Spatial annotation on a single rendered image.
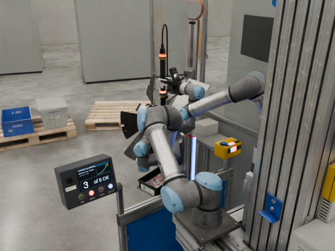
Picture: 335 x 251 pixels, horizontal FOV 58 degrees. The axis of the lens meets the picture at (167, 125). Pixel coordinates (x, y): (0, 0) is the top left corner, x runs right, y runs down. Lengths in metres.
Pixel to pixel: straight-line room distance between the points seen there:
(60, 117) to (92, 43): 3.00
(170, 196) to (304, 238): 0.51
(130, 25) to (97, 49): 0.96
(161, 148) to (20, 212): 2.31
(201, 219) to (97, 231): 1.73
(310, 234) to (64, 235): 2.28
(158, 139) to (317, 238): 0.74
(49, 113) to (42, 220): 1.91
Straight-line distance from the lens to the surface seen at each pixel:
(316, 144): 1.08
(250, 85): 1.59
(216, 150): 2.09
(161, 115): 1.47
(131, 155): 2.15
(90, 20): 7.31
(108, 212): 3.19
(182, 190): 1.28
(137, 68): 7.64
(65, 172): 1.48
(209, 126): 2.62
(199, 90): 1.80
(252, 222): 1.46
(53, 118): 4.75
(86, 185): 1.53
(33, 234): 3.15
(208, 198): 1.34
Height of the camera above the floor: 2.00
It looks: 24 degrees down
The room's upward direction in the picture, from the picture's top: straight up
